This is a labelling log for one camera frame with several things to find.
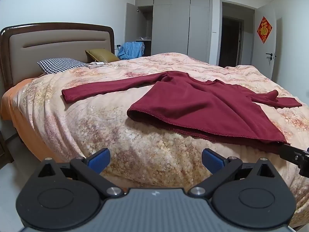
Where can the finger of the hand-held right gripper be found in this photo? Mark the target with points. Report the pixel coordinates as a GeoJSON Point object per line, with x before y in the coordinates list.
{"type": "Point", "coordinates": [292, 155]}

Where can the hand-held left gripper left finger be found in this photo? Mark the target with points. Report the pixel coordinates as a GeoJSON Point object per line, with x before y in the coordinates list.
{"type": "Point", "coordinates": [99, 160]}

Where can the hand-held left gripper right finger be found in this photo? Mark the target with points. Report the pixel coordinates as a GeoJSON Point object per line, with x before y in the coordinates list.
{"type": "Point", "coordinates": [212, 160]}

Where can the dark red sweater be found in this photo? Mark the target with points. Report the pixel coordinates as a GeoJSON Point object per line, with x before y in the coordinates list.
{"type": "Point", "coordinates": [193, 101]}

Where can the blue clothes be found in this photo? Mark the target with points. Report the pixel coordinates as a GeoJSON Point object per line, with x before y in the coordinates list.
{"type": "Point", "coordinates": [130, 50]}

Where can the bed with floral quilt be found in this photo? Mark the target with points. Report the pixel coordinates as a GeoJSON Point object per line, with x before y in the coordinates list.
{"type": "Point", "coordinates": [108, 130]}

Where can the orange bed sheet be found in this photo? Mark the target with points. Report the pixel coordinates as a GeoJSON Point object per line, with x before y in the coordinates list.
{"type": "Point", "coordinates": [21, 120]}

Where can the dark wooden furniture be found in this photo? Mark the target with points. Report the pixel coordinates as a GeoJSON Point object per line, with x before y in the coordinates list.
{"type": "Point", "coordinates": [6, 149]}

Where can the white room door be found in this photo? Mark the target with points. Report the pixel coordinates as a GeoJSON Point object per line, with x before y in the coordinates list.
{"type": "Point", "coordinates": [265, 60]}

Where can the houndstooth pillow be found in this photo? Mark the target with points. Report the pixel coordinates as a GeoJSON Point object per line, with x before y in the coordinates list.
{"type": "Point", "coordinates": [60, 64]}

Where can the olive green pillow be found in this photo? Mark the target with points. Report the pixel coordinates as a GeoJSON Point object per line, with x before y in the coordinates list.
{"type": "Point", "coordinates": [101, 54]}

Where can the padded wooden headboard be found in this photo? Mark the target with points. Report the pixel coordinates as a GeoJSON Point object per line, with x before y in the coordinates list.
{"type": "Point", "coordinates": [55, 43]}

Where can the red diamond door decoration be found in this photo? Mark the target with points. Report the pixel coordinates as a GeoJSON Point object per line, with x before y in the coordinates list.
{"type": "Point", "coordinates": [264, 30]}

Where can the grey wardrobe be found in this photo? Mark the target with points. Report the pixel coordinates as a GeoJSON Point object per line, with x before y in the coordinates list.
{"type": "Point", "coordinates": [178, 24]}

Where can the dark doorway frame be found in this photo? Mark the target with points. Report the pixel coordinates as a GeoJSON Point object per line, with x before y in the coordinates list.
{"type": "Point", "coordinates": [231, 41]}

